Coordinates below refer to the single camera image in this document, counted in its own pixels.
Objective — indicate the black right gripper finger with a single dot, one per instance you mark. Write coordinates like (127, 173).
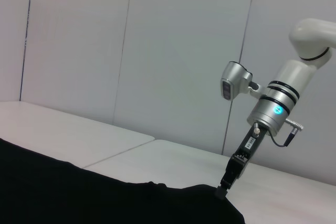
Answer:
(219, 192)
(224, 193)

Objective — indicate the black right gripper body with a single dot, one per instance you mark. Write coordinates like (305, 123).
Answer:
(242, 155)

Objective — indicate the black t-shirt with white print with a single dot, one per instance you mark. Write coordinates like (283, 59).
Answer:
(92, 195)

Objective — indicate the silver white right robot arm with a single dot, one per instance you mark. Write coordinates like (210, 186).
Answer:
(291, 82)

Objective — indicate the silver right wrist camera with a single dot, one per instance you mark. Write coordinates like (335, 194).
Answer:
(232, 81)

